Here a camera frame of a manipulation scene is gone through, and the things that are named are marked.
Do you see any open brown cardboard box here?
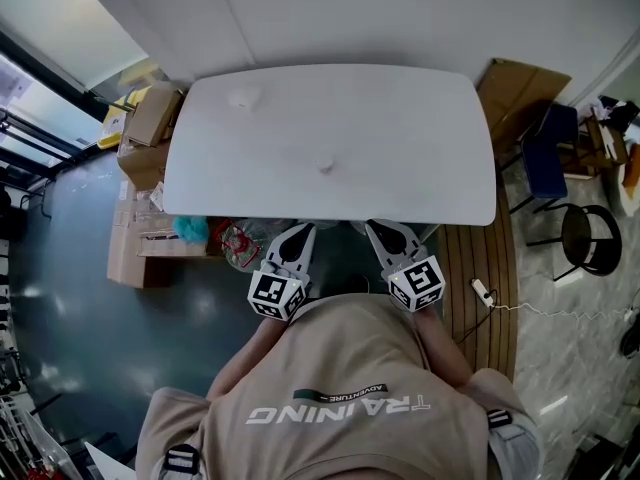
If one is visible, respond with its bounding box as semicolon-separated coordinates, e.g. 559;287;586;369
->
117;137;174;192

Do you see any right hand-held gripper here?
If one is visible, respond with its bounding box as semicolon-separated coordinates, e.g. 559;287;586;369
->
364;219;447;314

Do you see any person's left forearm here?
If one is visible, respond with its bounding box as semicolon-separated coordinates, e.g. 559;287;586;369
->
205;315;301;404

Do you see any white cable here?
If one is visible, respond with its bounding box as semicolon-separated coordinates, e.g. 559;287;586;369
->
487;298;636;320

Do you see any small brown cardboard box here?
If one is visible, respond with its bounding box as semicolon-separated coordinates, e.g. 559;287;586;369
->
122;81;184;149

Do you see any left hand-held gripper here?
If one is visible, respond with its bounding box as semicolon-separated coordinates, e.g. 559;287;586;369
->
247;221;318;323

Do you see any grey shoulder strap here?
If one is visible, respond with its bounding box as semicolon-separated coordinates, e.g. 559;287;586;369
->
484;407;544;469
162;442;204;480

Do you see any black round chair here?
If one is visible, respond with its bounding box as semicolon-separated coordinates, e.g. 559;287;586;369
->
527;202;624;282

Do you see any clear plastic bag red print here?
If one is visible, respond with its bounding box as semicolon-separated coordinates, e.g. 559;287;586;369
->
214;217;296;272

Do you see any person's beige shirt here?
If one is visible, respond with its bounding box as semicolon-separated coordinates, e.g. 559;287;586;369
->
134;292;546;480

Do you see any large flat cardboard carton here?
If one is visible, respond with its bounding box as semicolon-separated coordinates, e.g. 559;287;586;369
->
106;180;211;289

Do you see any blue chair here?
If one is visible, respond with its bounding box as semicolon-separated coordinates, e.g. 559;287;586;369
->
499;100;581;214

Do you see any folded cardboard sheet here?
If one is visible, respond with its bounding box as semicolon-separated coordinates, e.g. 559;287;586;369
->
475;57;573;154

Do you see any black bag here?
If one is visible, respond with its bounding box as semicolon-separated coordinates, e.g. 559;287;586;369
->
597;95;640;132

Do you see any person's right forearm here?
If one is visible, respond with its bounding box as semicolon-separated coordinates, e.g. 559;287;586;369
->
410;308;479;387

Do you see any black cable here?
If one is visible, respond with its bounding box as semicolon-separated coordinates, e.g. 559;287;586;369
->
452;290;499;344

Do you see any teal fluffy duster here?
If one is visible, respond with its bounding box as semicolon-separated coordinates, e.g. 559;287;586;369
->
172;215;210;246

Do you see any yellow box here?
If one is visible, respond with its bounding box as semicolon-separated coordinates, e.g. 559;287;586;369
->
97;87;151;150

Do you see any white power strip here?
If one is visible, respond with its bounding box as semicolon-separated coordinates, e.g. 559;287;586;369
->
469;277;494;307

